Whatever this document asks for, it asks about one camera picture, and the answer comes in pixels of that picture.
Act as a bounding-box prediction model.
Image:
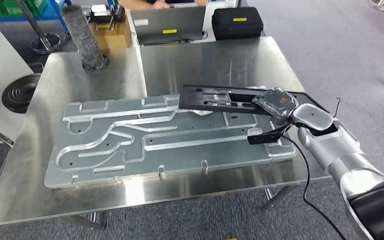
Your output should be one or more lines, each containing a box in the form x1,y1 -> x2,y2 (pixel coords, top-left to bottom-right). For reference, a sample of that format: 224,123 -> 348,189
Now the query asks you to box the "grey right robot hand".
252,87 -> 300,126

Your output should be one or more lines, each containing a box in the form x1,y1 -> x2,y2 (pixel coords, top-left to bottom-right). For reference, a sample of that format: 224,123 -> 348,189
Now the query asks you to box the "black plastic plate frame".
178,84 -> 329,117

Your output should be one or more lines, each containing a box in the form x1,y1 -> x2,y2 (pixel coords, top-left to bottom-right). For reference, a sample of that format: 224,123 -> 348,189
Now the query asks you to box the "stainless steel workbench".
0,35 -> 333,233

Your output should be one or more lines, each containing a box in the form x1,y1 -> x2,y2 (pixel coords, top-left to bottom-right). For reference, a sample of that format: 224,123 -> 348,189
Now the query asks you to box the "black zip case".
211,6 -> 265,42

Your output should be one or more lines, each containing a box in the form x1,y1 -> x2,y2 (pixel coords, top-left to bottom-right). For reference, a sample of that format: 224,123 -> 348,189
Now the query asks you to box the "embossed grey metal plate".
44,85 -> 298,190

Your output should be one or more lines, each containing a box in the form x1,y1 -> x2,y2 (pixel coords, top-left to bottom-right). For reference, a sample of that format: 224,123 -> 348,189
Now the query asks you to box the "grey laptop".
129,5 -> 210,47

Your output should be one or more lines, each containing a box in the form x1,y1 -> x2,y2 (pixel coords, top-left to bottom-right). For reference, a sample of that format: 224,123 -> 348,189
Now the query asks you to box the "person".
117,0 -> 210,10

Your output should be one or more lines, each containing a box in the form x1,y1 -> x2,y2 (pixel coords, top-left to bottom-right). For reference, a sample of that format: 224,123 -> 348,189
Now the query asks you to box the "brown cardboard box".
90,18 -> 134,51

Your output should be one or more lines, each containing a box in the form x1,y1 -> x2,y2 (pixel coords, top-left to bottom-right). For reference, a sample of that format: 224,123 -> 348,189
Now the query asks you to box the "blue warehouse rack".
0,0 -> 73,36

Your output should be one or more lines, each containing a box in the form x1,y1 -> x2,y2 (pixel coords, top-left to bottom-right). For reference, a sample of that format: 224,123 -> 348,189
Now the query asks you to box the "black round stool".
1,72 -> 43,115

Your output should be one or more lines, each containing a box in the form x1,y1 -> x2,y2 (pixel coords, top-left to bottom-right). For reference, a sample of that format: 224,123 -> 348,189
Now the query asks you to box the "green plastic crate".
0,0 -> 49,17

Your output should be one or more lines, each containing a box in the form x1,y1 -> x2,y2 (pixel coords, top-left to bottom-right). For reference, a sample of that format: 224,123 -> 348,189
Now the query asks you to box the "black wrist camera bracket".
246,119 -> 295,146

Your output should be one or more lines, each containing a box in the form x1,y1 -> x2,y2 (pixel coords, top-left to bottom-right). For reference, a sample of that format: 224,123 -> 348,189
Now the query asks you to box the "thin black wire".
332,96 -> 342,119

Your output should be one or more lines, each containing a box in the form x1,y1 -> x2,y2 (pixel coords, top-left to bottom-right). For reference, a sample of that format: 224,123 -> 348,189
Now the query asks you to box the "black camera cable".
278,134 -> 347,240

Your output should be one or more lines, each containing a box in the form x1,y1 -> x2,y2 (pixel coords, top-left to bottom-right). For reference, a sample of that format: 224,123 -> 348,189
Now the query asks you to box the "chrome stanchion post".
14,0 -> 62,55
368,0 -> 384,12

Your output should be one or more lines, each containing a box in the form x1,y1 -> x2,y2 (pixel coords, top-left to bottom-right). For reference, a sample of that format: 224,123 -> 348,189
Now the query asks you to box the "grey ribbed hose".
60,4 -> 110,72

